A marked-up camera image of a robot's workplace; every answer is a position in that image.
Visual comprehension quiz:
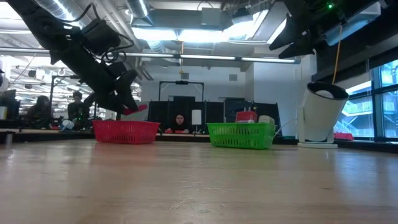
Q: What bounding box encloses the red digital timer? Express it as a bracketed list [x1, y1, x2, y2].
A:
[122, 103, 149, 117]

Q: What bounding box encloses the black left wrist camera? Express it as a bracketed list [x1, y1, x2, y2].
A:
[81, 17, 121, 56]

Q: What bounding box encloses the green plastic basket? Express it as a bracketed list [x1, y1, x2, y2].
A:
[206, 122, 277, 150]

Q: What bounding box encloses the person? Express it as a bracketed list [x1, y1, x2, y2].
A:
[169, 113, 191, 134]
[67, 90, 90, 127]
[26, 95, 54, 129]

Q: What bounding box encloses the white card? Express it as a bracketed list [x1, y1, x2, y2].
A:
[191, 109, 203, 126]

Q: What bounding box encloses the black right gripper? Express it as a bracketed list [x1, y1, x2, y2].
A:
[268, 0, 343, 60]

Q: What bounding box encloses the window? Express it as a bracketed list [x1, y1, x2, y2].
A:
[334, 57, 398, 143]

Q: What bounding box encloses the yellow hanging cable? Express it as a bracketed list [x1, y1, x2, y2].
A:
[331, 24, 345, 85]

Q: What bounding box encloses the black monitor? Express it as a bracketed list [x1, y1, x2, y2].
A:
[0, 89, 21, 121]

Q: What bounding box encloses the red plastic basket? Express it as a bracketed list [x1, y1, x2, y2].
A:
[91, 119, 161, 145]

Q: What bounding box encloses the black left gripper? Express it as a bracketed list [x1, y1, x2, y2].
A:
[49, 42, 140, 114]

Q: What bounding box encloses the long ceiling light bar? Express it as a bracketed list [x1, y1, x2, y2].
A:
[0, 46, 301, 65]

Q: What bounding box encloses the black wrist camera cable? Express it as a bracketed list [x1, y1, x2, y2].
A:
[62, 2, 136, 63]

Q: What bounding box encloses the white spot lamp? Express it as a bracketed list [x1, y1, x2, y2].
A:
[297, 81, 350, 149]

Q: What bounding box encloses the black partition screen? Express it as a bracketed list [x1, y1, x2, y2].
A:
[147, 97, 282, 135]

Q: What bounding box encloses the distant red basket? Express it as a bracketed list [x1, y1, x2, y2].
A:
[333, 132, 355, 142]

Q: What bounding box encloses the black frame rig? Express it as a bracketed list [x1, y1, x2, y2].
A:
[159, 80, 205, 102]
[49, 75, 100, 125]

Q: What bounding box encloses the red wall charger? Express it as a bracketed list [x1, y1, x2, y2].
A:
[234, 107, 259, 124]

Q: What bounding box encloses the grey cover sheet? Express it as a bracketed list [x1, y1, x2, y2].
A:
[119, 101, 150, 121]

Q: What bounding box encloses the green and white charger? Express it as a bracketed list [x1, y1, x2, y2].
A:
[258, 114, 275, 125]

